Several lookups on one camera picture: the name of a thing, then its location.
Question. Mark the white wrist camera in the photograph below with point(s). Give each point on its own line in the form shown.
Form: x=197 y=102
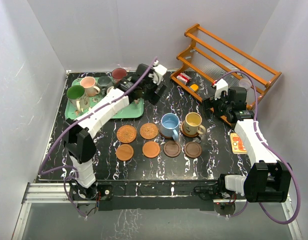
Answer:
x=220 y=86
x=158 y=73

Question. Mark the silver white mug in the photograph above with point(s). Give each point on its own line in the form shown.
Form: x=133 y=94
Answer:
x=110 y=89

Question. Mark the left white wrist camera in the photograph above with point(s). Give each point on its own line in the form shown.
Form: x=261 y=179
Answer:
x=158 y=73

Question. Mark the pink mug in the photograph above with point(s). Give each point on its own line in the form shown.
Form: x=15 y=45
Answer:
x=90 y=85

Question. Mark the green inside mug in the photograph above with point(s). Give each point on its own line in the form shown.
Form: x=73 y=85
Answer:
x=77 y=95

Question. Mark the light orange wooden coaster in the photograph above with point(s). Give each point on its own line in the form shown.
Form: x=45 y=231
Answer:
x=151 y=149

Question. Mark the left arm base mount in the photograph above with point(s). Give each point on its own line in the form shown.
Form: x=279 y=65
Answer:
x=96 y=192

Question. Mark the dark walnut coaster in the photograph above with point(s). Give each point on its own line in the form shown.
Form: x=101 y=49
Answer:
x=192 y=149
x=172 y=149

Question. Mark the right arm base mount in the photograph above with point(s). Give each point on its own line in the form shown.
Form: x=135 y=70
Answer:
x=217 y=190

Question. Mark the red white small box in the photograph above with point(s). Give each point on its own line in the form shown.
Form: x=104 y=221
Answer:
x=184 y=78

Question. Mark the orange wooden shelf rack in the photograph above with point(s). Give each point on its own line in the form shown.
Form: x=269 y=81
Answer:
x=211 y=58

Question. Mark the cream yellow mug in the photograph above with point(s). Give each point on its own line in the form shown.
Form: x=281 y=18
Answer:
x=193 y=124

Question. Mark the clear plastic cup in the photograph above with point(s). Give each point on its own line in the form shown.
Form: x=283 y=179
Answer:
x=245 y=83

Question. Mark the light blue mug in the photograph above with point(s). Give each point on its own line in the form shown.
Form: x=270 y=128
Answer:
x=169 y=122

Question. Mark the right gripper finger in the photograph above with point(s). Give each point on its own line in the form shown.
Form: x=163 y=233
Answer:
x=211 y=106
x=206 y=107

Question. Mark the woven rattan coaster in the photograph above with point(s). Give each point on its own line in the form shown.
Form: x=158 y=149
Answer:
x=149 y=131
x=126 y=134

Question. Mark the dark grey mug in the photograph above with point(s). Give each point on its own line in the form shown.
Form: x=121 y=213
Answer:
x=104 y=82

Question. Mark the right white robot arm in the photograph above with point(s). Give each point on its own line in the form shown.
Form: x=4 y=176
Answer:
x=268 y=181

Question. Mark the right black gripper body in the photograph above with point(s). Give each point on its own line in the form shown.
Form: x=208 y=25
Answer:
x=221 y=105

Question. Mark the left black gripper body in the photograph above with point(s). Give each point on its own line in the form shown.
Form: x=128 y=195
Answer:
x=148 y=88

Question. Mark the aluminium frame rail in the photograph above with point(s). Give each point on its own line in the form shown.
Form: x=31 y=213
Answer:
x=53 y=193

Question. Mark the yellow small block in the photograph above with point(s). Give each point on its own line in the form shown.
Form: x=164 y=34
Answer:
x=194 y=87

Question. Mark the orange patterned card box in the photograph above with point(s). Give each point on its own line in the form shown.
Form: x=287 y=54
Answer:
x=237 y=145

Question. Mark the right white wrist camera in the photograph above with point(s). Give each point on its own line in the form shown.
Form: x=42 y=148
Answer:
x=220 y=86

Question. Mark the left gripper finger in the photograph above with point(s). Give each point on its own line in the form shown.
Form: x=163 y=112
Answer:
x=160 y=91
x=154 y=98

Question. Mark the ringed wooden coaster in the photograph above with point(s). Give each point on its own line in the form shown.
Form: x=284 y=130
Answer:
x=170 y=134
x=186 y=134

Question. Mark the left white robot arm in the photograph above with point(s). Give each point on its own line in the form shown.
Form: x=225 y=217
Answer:
x=79 y=140

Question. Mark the maroon tall mug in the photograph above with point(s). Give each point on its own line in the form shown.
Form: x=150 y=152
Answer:
x=118 y=74

